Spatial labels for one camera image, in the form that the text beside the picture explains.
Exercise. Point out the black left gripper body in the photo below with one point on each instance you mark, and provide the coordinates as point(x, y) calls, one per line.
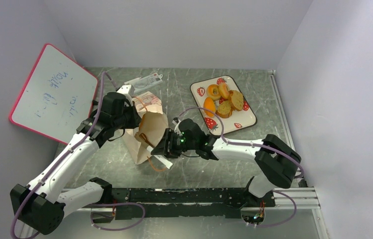
point(127, 119)

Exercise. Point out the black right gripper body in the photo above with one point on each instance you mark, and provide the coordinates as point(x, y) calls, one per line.
point(163, 147)

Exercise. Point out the beige paper gift bag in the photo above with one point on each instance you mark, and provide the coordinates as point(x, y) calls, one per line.
point(153, 124)

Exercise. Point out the orange fake bread bun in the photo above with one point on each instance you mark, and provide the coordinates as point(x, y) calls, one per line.
point(210, 107)

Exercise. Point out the brown round bread slice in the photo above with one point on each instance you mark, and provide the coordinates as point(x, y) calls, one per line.
point(224, 110)

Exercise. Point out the orange fake donut bread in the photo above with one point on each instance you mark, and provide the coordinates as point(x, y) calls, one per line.
point(213, 92)

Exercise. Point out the orange fake bread roll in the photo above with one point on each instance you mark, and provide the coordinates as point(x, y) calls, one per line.
point(224, 90)

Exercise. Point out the metal food tongs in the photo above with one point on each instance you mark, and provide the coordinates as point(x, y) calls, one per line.
point(160, 158)

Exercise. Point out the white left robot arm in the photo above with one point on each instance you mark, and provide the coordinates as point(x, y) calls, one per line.
point(41, 204)

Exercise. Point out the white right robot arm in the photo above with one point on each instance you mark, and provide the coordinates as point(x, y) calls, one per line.
point(277, 161)

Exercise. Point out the clear plastic package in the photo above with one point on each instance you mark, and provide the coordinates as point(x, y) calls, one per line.
point(144, 83)

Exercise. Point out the pink framed whiteboard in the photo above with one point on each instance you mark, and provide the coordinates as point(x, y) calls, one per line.
point(56, 97)

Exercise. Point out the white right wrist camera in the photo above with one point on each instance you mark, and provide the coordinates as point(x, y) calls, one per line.
point(176, 121)

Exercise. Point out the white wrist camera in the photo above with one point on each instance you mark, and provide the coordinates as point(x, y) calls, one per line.
point(128, 91)
point(176, 121)

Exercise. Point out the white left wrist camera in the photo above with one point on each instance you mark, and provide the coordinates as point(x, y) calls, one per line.
point(128, 91)

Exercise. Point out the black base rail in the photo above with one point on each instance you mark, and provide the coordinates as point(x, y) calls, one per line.
point(185, 202)

